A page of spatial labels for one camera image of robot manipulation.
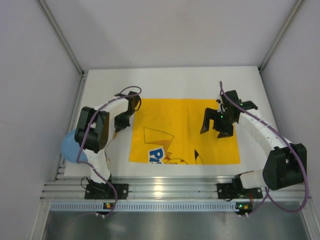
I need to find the yellow pikachu place mat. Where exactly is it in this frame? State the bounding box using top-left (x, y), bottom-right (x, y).
top-left (129, 98), bottom-right (241, 165)

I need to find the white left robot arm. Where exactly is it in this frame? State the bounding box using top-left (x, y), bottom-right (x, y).
top-left (74, 91), bottom-right (141, 185)

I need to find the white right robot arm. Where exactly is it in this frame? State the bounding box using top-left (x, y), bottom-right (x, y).
top-left (200, 90), bottom-right (307, 191)

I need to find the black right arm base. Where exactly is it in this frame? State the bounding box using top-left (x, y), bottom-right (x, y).
top-left (216, 174), bottom-right (263, 202)

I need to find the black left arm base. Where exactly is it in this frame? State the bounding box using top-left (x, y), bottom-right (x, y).
top-left (84, 180), bottom-right (129, 200)

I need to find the blue plastic plate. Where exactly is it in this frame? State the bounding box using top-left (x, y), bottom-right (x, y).
top-left (60, 129), bottom-right (80, 164)

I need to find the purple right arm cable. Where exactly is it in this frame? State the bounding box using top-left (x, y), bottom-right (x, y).
top-left (219, 80), bottom-right (310, 218)

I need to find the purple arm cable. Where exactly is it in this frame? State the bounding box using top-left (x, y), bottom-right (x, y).
top-left (76, 86), bottom-right (143, 218)
top-left (219, 80), bottom-right (310, 218)

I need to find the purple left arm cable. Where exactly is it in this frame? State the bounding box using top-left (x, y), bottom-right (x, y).
top-left (76, 86), bottom-right (143, 218)

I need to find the aluminium front frame rail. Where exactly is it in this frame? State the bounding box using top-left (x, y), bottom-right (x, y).
top-left (39, 176), bottom-right (312, 201)

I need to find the perforated metal cable duct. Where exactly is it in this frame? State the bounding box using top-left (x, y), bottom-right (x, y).
top-left (50, 201), bottom-right (252, 213)

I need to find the left aluminium frame post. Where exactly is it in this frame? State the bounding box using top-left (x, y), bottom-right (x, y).
top-left (37, 0), bottom-right (85, 76)

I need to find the aluminium frame post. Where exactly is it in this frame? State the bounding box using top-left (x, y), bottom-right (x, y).
top-left (258, 0), bottom-right (307, 73)
top-left (37, 0), bottom-right (85, 76)

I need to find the right aluminium frame post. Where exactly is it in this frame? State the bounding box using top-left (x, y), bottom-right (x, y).
top-left (258, 0), bottom-right (307, 73)

